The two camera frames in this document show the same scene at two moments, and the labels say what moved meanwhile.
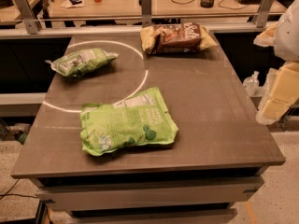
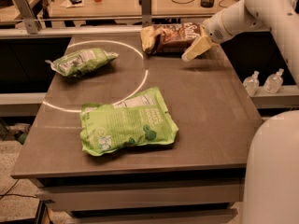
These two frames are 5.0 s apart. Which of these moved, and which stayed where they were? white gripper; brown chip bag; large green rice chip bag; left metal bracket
Moved: white gripper
Stayed: brown chip bag; large green rice chip bag; left metal bracket
